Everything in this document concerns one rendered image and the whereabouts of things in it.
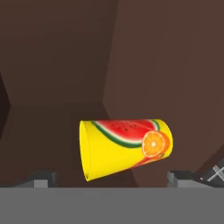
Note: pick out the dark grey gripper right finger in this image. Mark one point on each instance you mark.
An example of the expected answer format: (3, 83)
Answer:
(178, 178)

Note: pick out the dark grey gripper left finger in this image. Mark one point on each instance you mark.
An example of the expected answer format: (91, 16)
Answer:
(43, 178)

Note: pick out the yellow fruit print cup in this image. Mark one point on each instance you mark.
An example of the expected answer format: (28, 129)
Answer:
(116, 151)

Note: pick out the dark stool with crossed legs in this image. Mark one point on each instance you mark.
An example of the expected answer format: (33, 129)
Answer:
(214, 173)

